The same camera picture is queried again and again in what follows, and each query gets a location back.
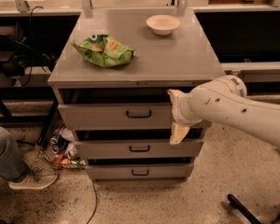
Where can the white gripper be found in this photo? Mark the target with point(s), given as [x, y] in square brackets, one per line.
[178, 109]

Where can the grey top drawer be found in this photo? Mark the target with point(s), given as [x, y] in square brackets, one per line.
[98, 117]

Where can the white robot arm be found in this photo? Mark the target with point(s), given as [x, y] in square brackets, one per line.
[223, 101]

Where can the grey drawer cabinet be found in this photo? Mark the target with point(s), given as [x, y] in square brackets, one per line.
[181, 60]

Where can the grey bottom drawer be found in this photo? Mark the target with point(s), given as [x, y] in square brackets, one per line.
[140, 171]

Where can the white bowl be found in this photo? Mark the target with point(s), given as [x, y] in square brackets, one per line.
[163, 24]

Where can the green chip bag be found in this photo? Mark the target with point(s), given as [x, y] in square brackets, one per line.
[104, 51]

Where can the black chair base leg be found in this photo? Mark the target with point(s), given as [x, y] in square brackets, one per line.
[235, 203]

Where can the grey sneaker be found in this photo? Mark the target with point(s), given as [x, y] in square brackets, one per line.
[34, 181]

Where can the black machine on shelf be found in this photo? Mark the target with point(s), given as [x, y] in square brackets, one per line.
[20, 64]

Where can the person leg in jeans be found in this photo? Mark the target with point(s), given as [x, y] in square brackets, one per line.
[12, 167]

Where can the wire basket of cans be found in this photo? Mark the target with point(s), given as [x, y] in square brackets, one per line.
[61, 151]

